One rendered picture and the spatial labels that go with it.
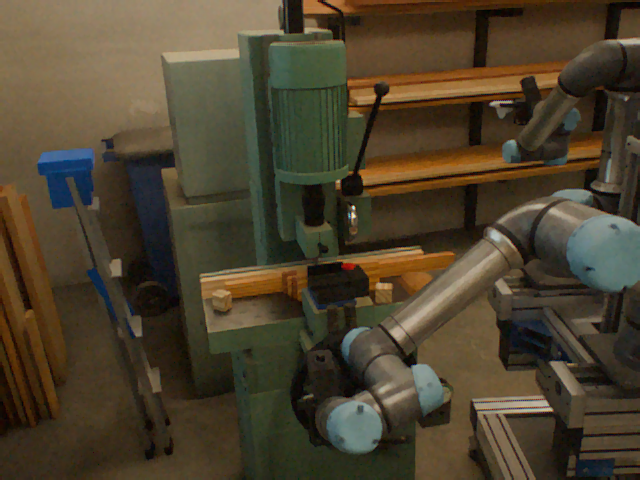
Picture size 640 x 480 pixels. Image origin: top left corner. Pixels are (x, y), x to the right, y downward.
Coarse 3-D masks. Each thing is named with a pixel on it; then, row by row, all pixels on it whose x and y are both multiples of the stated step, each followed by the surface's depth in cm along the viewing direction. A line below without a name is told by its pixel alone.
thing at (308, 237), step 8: (296, 216) 161; (296, 224) 160; (304, 224) 155; (328, 224) 154; (296, 232) 162; (304, 232) 151; (312, 232) 150; (320, 232) 150; (328, 232) 151; (296, 240) 162; (304, 240) 152; (312, 240) 151; (320, 240) 151; (328, 240) 152; (304, 248) 153; (312, 248) 151; (320, 248) 152; (312, 256) 152; (320, 256) 153
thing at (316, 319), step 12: (360, 300) 139; (312, 312) 136; (324, 312) 135; (360, 312) 137; (372, 312) 137; (312, 324) 138; (324, 324) 136; (360, 324) 138; (372, 324) 139; (312, 336) 140; (324, 336) 137
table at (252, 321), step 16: (400, 288) 157; (208, 304) 153; (240, 304) 152; (256, 304) 152; (272, 304) 152; (288, 304) 151; (384, 304) 149; (400, 304) 150; (208, 320) 145; (224, 320) 145; (240, 320) 145; (256, 320) 144; (272, 320) 144; (288, 320) 144; (304, 320) 145; (208, 336) 140; (224, 336) 141; (240, 336) 142; (256, 336) 143; (272, 336) 144; (288, 336) 145; (304, 336) 142; (224, 352) 143
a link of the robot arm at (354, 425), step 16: (336, 400) 99; (352, 400) 95; (368, 400) 94; (320, 416) 100; (336, 416) 91; (352, 416) 90; (368, 416) 91; (336, 432) 90; (352, 432) 90; (368, 432) 90; (384, 432) 94; (352, 448) 89; (368, 448) 90
